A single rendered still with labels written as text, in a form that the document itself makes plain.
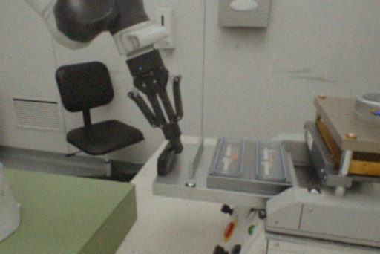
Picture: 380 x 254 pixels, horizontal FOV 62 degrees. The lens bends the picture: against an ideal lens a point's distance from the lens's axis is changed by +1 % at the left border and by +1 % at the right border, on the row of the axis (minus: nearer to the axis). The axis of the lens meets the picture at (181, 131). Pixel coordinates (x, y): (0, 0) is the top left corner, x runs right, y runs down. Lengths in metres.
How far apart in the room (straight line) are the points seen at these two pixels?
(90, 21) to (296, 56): 1.72
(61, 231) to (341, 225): 0.54
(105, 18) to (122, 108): 1.94
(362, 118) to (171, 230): 0.53
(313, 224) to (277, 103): 1.70
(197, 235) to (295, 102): 1.55
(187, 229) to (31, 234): 0.38
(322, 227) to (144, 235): 0.46
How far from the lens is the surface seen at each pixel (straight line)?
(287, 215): 0.59
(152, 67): 0.66
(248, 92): 2.23
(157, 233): 0.88
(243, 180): 0.63
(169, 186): 0.65
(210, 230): 0.89
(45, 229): 0.76
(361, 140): 0.58
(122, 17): 0.65
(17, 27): 2.91
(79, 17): 0.62
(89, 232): 0.71
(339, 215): 0.60
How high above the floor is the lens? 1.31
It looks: 22 degrees down
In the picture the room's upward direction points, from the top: straight up
